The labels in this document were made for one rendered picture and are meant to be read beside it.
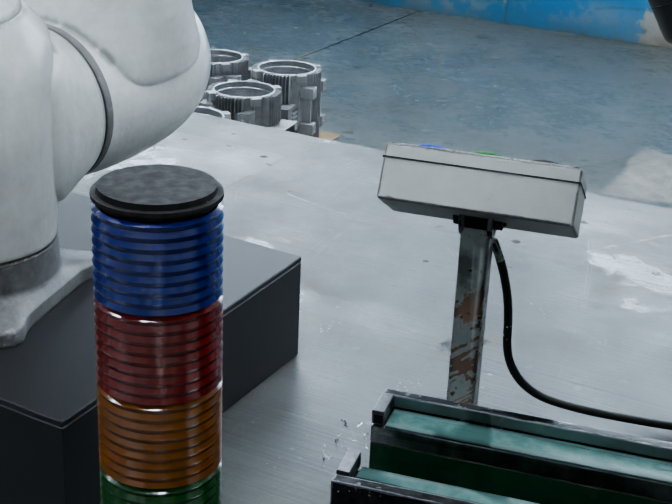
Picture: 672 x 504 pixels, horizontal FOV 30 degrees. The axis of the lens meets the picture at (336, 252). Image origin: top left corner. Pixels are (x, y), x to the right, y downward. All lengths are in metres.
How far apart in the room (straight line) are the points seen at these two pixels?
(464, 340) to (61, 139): 0.40
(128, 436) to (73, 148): 0.58
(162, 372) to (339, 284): 0.93
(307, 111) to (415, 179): 2.34
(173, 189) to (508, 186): 0.54
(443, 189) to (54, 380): 0.36
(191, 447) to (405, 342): 0.78
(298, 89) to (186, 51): 2.14
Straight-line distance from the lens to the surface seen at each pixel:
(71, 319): 1.15
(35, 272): 1.15
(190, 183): 0.57
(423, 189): 1.07
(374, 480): 0.91
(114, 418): 0.60
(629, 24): 6.63
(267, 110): 3.17
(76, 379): 1.06
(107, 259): 0.56
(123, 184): 0.57
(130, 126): 1.21
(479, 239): 1.10
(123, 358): 0.58
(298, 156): 1.94
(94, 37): 1.20
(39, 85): 1.10
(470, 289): 1.12
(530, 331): 1.41
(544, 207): 1.06
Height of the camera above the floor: 1.41
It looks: 23 degrees down
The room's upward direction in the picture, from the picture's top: 3 degrees clockwise
